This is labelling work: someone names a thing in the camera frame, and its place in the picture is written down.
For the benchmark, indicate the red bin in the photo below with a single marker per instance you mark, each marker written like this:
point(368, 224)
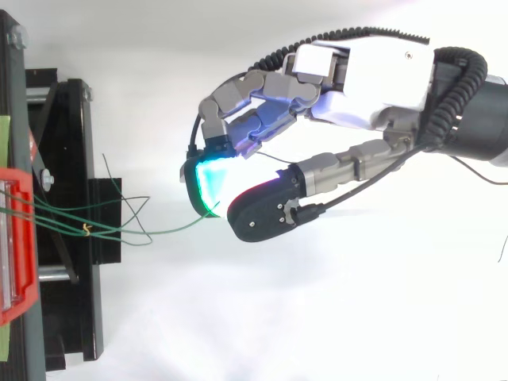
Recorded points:
point(24, 238)

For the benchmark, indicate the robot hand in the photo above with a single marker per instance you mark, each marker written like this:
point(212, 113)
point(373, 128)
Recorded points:
point(381, 79)

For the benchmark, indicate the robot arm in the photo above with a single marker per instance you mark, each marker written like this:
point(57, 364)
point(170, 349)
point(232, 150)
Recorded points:
point(490, 119)

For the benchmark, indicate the black stand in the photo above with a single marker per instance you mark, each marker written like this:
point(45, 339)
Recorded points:
point(75, 131)

